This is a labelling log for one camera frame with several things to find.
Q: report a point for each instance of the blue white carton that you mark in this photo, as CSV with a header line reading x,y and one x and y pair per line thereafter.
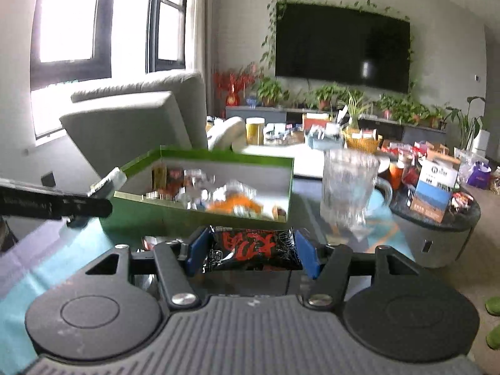
x,y
431,195

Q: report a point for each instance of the tall leafy floor plant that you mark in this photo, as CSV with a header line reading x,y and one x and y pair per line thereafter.
x,y
466,125

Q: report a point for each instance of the black wall television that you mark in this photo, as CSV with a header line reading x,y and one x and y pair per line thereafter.
x,y
340,47

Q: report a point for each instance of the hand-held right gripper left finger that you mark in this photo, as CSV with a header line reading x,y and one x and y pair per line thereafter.
x,y
197,248

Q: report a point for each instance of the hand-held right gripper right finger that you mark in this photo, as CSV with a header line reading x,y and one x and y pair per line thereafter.
x,y
306,254

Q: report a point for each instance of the pile of snack packets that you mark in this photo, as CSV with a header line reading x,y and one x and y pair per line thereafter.
x,y
234,203

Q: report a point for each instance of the white coffee table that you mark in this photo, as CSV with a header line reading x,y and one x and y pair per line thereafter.
x,y
273,156

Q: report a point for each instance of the yellow jar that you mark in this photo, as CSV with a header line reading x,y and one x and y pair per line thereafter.
x,y
254,132

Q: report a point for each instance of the orange bottle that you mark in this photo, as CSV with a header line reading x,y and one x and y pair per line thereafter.
x,y
396,177

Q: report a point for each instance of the potted green plant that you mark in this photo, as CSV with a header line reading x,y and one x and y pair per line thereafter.
x,y
417,111
390,105
326,95
269,91
437,116

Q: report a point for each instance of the grey sofa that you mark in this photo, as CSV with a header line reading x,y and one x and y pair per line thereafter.
x,y
129,125

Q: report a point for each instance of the purple bag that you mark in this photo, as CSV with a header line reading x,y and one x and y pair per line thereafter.
x,y
479,175

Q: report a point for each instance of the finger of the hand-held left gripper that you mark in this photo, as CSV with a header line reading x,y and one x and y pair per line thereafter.
x,y
47,205

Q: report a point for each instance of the trailing ivy vine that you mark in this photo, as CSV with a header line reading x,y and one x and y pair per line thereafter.
x,y
270,27

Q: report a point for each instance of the clear glass mug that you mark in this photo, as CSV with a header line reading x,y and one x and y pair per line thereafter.
x,y
347,187

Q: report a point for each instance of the white cylinder appliance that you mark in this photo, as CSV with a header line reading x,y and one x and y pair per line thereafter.
x,y
481,142

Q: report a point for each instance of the round grey side table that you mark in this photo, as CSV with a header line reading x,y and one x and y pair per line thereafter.
x,y
441,242

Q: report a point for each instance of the teal patterned tablecloth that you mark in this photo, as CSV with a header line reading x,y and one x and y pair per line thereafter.
x,y
23,281

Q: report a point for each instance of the green slipper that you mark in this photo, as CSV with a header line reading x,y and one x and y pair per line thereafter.
x,y
494,305
494,338

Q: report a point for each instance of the white cushion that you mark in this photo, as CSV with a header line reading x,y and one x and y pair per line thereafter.
x,y
226,132

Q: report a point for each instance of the black wall socket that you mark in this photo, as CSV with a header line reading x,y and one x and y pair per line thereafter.
x,y
47,179

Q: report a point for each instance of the white curtain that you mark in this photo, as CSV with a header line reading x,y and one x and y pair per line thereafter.
x,y
201,27

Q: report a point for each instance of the grey television cabinet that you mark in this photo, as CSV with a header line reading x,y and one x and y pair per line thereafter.
x,y
273,116

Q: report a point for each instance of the blue storage box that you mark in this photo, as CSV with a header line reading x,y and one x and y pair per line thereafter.
x,y
324,138

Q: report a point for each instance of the yellow woven basket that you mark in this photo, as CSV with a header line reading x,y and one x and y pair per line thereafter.
x,y
361,144

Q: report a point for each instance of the black red snack packet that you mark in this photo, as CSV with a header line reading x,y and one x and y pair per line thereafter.
x,y
250,248

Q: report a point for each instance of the red floral decoration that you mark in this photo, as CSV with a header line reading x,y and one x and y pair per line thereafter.
x,y
234,82

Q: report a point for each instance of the green cardboard box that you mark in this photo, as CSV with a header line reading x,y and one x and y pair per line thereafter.
x,y
136,218

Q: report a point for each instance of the potted spider plant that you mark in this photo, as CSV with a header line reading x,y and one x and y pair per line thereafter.
x,y
353,109

